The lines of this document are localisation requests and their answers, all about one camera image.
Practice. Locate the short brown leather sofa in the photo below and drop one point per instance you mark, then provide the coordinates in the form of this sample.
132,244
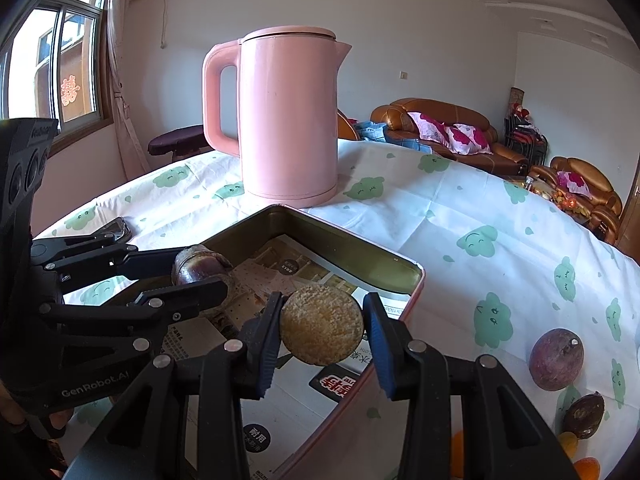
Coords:
590,172

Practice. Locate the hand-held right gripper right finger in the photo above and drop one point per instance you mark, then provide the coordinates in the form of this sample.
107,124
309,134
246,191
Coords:
380,350

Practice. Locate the dark brown shrivelled fruit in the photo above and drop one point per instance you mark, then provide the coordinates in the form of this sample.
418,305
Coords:
582,414

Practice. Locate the pink floral pillow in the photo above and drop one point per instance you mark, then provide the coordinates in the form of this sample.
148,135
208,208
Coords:
425,125
467,137

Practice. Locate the stacked dark chairs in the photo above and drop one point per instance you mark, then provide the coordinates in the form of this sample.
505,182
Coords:
525,132

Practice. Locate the purple beet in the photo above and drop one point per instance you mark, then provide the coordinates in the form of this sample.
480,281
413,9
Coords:
556,358

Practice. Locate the small yellow loquat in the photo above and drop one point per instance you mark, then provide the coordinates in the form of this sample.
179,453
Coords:
568,444

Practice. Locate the printed paper leaflet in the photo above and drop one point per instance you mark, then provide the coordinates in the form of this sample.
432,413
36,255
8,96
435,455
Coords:
310,270

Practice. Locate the wooden frame window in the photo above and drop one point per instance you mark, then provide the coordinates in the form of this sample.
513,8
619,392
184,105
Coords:
75,60

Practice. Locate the pink floral cushion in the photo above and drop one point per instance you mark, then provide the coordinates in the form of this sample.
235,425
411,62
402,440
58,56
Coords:
570,180

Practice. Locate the person's left hand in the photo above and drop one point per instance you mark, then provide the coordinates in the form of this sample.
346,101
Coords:
62,418

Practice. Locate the tall patterned vase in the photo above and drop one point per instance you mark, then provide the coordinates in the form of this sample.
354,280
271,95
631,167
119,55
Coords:
516,97

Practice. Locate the black glossy phone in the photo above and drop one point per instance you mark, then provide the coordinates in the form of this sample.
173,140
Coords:
119,230

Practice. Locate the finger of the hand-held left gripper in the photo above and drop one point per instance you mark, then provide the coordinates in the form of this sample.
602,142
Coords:
190,297
150,262

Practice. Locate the pink electric kettle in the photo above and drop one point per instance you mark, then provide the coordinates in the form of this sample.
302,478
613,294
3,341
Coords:
285,120

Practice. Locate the brown leather armchair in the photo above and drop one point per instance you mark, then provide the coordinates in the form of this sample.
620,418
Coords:
345,127

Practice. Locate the long brown leather sofa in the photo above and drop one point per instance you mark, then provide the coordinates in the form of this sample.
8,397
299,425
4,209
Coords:
450,110

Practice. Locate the glossy purple plum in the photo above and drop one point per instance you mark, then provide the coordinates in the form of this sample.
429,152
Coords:
197,265

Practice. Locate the dark purple stool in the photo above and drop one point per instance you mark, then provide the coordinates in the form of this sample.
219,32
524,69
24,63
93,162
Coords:
175,142

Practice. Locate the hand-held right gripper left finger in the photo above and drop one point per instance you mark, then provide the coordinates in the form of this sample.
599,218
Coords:
267,340

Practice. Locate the red window decal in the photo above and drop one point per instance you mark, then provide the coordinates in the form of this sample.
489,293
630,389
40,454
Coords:
67,91

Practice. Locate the blue cloth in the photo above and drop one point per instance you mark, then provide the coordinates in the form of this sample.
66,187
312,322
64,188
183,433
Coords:
372,130

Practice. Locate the cluttered coffee table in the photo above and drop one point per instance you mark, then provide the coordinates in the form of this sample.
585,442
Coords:
550,192

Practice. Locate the pink metal tin box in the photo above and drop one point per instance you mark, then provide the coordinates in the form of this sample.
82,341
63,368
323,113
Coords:
340,245

